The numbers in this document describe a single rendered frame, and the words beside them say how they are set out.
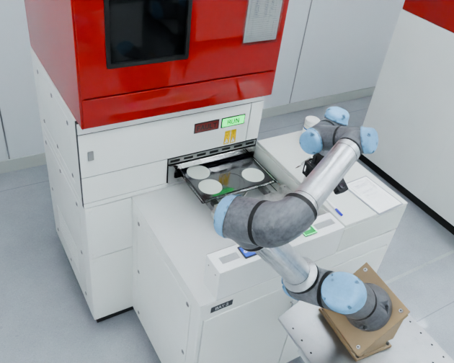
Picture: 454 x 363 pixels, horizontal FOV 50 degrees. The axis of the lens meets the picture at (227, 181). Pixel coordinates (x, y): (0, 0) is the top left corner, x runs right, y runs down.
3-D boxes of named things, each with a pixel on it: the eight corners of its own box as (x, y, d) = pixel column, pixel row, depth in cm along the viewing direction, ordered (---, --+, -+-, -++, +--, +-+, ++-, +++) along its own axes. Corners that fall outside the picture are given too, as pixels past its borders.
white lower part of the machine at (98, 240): (56, 240, 290) (39, 123, 240) (179, 204, 328) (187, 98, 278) (94, 331, 244) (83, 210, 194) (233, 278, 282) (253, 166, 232)
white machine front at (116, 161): (82, 205, 196) (74, 121, 172) (249, 162, 233) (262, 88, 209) (84, 210, 194) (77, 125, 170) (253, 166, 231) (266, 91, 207)
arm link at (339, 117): (320, 110, 148) (334, 101, 154) (312, 140, 155) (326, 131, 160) (342, 120, 144) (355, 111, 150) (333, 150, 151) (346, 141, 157)
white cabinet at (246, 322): (132, 316, 254) (130, 198, 204) (279, 259, 298) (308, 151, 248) (186, 426, 212) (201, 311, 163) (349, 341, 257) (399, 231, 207)
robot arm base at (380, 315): (402, 309, 149) (391, 302, 142) (366, 341, 151) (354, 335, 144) (370, 274, 159) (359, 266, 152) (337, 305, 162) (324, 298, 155)
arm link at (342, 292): (370, 325, 143) (352, 316, 133) (329, 312, 152) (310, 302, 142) (380, 287, 146) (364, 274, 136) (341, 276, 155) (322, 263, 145)
